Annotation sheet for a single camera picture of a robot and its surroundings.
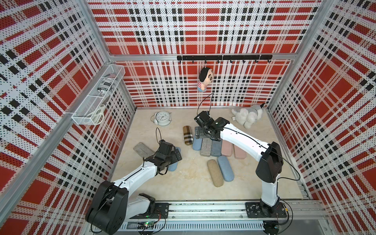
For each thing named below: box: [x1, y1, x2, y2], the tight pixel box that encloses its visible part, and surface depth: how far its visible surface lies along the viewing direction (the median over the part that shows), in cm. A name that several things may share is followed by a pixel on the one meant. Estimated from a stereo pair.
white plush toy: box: [231, 107, 263, 129], surface depth 107 cm
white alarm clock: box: [150, 110, 172, 127], surface depth 113 cm
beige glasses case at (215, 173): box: [207, 159, 224, 188], surface depth 85 cm
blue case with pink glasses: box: [217, 155, 235, 183], surface depth 88 cm
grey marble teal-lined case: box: [133, 141, 156, 159], surface depth 96 cm
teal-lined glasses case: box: [200, 137, 213, 158], surface depth 95 cm
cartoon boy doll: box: [197, 67, 214, 93], surface depth 94 cm
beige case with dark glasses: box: [183, 125, 194, 146], surface depth 102 cm
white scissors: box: [86, 103, 106, 125], surface depth 69 cm
